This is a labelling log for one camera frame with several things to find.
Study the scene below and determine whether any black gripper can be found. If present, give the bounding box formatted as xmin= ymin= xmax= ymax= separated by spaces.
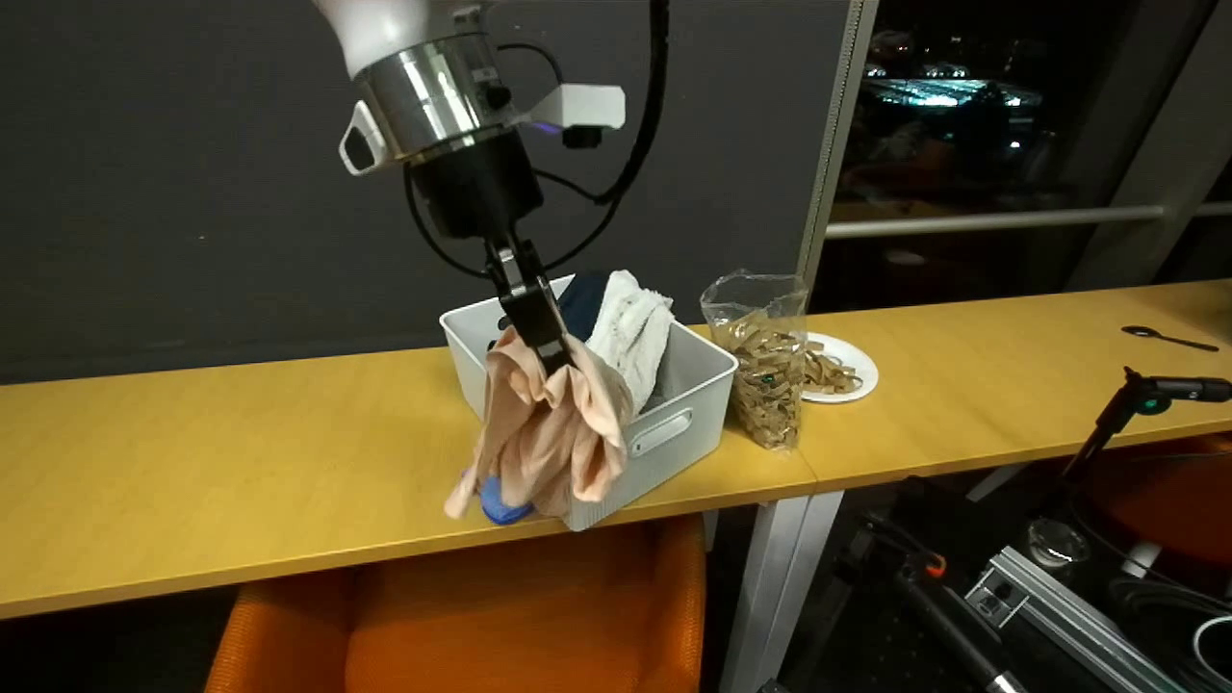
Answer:
xmin=408 ymin=133 xmax=579 ymax=379

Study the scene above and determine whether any pink shirt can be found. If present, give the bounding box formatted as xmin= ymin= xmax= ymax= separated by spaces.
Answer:
xmin=442 ymin=323 xmax=634 ymax=529

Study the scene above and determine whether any orange chair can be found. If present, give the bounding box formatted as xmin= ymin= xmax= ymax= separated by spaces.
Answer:
xmin=200 ymin=515 xmax=712 ymax=693

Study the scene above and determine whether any dark cloth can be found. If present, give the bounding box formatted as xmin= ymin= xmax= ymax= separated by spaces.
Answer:
xmin=549 ymin=270 xmax=615 ymax=348

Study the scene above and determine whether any white cloth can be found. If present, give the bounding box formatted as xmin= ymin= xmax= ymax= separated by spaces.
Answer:
xmin=587 ymin=265 xmax=682 ymax=411

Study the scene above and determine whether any white plastic storage bin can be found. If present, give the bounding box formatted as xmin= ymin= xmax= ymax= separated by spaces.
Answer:
xmin=434 ymin=275 xmax=743 ymax=537

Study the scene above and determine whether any small blue object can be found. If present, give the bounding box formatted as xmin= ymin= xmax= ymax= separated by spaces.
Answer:
xmin=472 ymin=473 xmax=538 ymax=529

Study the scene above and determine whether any clear bag of snacks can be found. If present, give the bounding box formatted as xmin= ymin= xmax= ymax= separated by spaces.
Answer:
xmin=696 ymin=265 xmax=816 ymax=454

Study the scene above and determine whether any pile of tan rubber bands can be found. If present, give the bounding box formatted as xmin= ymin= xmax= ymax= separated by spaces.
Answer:
xmin=798 ymin=342 xmax=866 ymax=398

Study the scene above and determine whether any white paper plate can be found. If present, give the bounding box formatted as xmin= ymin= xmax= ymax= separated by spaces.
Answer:
xmin=792 ymin=327 xmax=886 ymax=407

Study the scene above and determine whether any white table leg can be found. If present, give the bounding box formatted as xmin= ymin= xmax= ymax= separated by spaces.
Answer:
xmin=717 ymin=488 xmax=847 ymax=693

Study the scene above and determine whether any round metal knob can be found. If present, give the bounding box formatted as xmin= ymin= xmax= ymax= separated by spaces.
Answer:
xmin=1023 ymin=514 xmax=1092 ymax=576

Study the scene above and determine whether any black stand with green light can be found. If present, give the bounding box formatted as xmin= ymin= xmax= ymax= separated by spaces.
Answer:
xmin=1023 ymin=363 xmax=1232 ymax=549

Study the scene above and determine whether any black spoon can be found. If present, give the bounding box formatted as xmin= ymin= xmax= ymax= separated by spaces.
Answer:
xmin=1122 ymin=320 xmax=1224 ymax=357

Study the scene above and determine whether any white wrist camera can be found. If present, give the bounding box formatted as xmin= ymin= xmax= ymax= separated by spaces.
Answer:
xmin=517 ymin=80 xmax=633 ymax=139

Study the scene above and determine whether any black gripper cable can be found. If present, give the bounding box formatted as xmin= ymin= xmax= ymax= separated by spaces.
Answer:
xmin=400 ymin=0 xmax=679 ymax=283

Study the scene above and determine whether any aluminium rail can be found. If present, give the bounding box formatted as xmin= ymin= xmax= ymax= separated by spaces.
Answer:
xmin=963 ymin=545 xmax=1164 ymax=693

